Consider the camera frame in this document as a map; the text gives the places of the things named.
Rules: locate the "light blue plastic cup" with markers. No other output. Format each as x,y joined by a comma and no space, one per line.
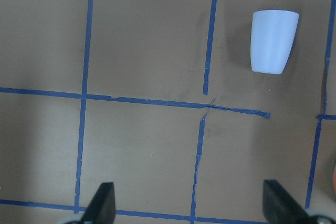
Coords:
272,36

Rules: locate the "orange can with silver lid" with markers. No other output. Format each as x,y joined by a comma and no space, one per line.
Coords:
333,179

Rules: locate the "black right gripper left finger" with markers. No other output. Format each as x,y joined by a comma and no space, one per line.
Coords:
102,206

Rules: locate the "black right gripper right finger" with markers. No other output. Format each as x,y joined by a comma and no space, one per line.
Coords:
280,207

